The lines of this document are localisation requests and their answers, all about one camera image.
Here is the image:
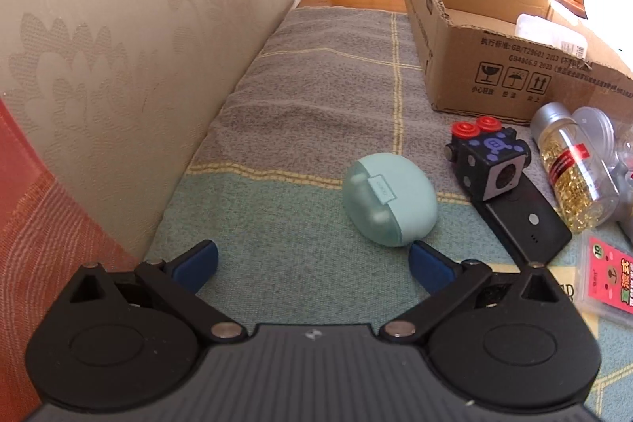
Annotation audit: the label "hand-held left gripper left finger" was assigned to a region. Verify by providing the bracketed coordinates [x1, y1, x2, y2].
[69, 240, 248, 344]

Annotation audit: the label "black cube toy red buttons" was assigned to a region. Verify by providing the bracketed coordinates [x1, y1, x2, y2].
[447, 116, 532, 205]

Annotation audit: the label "clear plastic jar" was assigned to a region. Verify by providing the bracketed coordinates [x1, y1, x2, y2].
[574, 106, 633, 250]

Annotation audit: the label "cardboard box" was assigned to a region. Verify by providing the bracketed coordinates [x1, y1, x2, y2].
[406, 0, 633, 126]

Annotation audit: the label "teal earbud case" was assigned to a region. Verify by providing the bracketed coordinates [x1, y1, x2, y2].
[343, 153, 438, 248]

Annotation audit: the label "plaid table cloth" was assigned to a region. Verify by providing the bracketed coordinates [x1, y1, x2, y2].
[143, 4, 633, 422]

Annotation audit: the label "orange red cloth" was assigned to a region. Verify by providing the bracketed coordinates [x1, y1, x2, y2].
[0, 98, 144, 422]

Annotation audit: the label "black flat power bank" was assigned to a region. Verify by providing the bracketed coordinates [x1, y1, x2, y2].
[470, 177, 573, 267]

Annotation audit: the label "wooden nightstand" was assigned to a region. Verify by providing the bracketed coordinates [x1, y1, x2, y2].
[295, 0, 409, 13]

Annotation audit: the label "gold pin bottle silver cap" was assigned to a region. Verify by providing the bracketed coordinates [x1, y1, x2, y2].
[531, 102, 621, 234]

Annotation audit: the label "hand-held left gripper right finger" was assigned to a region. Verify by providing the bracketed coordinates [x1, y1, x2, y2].
[378, 240, 567, 346]

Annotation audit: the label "clear case with pink label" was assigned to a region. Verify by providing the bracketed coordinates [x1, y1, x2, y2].
[576, 229, 633, 319]

